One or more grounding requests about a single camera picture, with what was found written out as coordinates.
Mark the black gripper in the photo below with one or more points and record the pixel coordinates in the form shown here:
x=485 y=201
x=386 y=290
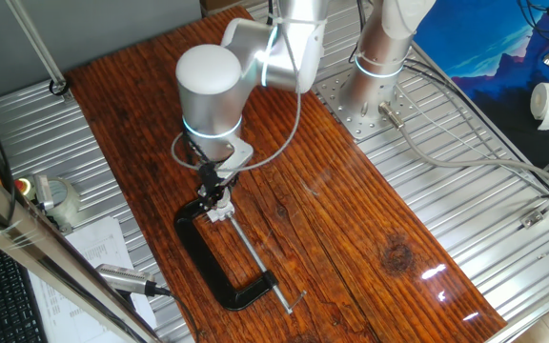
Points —
x=210 y=176

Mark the white light bulb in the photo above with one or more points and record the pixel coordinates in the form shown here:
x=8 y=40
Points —
x=228 y=200

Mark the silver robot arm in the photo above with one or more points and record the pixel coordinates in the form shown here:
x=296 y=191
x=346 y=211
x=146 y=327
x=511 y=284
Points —
x=210 y=95

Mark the white bulb socket adapter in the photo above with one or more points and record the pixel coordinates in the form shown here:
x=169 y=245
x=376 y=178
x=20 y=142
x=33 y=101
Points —
x=219 y=215

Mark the black C-clamp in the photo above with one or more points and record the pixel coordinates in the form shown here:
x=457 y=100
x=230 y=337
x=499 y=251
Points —
x=203 y=257

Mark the brown wooden board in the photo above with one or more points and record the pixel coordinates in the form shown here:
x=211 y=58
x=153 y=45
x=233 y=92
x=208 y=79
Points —
x=331 y=214

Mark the silver ribbed handheld device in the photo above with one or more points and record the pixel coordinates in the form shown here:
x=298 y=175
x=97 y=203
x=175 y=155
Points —
x=122 y=278

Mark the printed paper sheets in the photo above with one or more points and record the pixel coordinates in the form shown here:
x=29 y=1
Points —
x=93 y=245

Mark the clear tape roll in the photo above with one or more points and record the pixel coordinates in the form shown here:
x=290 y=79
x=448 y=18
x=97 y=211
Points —
x=67 y=205

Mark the blue mountain poster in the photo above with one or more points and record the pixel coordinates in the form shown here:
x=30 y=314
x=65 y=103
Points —
x=494 y=57

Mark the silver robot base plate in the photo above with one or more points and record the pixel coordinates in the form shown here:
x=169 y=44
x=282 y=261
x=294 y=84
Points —
x=336 y=102

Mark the steel frame beam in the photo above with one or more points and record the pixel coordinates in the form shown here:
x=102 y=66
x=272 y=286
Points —
x=41 y=252

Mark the diagonal aluminium frame post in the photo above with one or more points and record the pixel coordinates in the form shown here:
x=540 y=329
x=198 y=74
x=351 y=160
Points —
x=36 y=45

